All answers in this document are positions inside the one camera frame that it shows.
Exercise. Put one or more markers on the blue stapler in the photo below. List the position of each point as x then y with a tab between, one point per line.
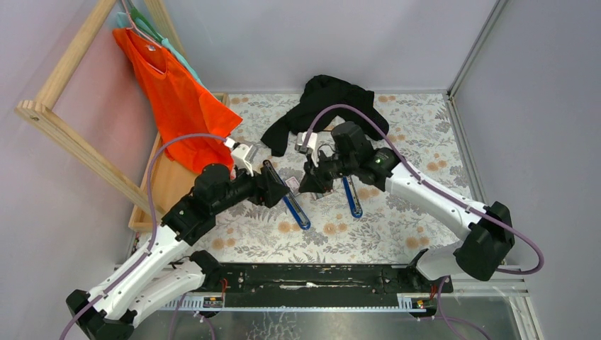
352	197
292	204

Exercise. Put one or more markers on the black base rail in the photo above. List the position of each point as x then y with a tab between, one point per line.
302	285

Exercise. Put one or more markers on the pink clothes hanger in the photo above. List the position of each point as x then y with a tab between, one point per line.
141	33

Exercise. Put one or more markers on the floral tablecloth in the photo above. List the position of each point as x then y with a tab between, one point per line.
391	230

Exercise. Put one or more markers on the wooden clothes rack frame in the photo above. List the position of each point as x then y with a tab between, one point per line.
86	97

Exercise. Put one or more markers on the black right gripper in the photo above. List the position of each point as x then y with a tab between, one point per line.
315	180

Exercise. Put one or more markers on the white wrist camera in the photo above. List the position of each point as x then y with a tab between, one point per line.
243	155
306	144

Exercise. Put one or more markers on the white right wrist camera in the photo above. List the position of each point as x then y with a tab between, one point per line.
306	144

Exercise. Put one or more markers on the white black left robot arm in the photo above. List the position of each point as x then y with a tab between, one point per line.
115	307

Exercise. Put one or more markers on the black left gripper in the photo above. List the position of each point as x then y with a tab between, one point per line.
266	191

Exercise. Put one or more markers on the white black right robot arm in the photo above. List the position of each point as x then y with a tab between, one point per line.
481	244

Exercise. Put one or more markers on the teal hanging garment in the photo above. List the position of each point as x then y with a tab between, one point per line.
122	21

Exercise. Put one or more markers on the orange t-shirt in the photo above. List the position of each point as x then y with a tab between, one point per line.
181	106

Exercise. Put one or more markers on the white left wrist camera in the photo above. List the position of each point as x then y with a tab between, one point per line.
243	155

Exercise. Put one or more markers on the black crumpled garment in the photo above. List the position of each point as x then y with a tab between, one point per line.
320	92

